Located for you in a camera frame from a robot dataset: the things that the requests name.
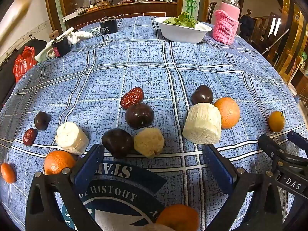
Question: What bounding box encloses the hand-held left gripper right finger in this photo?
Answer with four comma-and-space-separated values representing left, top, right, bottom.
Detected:
203, 144, 283, 231

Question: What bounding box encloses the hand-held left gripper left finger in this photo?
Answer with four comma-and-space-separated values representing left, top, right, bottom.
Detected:
26, 144, 105, 231

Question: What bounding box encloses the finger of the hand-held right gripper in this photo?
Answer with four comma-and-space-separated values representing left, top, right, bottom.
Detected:
258, 134, 308, 181
287, 130, 308, 154

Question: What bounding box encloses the large red jujube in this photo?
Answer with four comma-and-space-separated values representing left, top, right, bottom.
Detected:
120, 87, 144, 110

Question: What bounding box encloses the yellow kumquat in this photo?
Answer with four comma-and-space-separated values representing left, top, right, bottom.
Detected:
268, 111, 285, 132

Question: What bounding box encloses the orange mandarin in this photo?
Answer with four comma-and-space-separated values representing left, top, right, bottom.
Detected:
44, 151, 77, 175
156, 204, 200, 231
214, 97, 240, 129

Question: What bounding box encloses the large peeled banana piece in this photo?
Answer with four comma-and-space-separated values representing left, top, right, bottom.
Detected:
182, 103, 222, 145

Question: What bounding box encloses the small red jujube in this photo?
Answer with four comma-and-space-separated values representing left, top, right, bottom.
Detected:
23, 128, 38, 146

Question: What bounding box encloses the small dark plum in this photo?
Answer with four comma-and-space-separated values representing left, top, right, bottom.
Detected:
34, 111, 50, 131

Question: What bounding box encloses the orange kumquat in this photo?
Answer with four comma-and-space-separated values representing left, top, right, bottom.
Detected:
1, 163, 17, 184

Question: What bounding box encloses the metal pole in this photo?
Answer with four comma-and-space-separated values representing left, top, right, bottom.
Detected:
262, 29, 290, 54

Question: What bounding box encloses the blue plaid tablecloth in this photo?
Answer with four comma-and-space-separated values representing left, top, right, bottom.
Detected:
0, 16, 308, 231

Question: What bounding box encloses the black leather seat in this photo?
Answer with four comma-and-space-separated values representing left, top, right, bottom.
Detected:
0, 38, 47, 106

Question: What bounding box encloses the red plastic bag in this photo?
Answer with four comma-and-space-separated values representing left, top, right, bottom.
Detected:
13, 46, 38, 83

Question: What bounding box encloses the glass bottle in pink sleeve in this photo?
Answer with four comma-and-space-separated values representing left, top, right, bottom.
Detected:
212, 0, 241, 46

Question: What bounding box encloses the white bowl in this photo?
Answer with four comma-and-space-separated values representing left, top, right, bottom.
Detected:
154, 16, 213, 44

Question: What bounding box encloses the black battery box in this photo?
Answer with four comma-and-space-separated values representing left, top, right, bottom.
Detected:
100, 16, 119, 34

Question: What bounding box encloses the wooden chair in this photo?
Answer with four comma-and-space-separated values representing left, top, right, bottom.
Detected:
206, 1, 218, 24

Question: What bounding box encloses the green lettuce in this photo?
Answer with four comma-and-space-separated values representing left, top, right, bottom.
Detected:
163, 12, 199, 28

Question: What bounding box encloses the wooden counter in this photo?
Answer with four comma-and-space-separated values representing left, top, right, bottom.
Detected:
63, 1, 178, 29

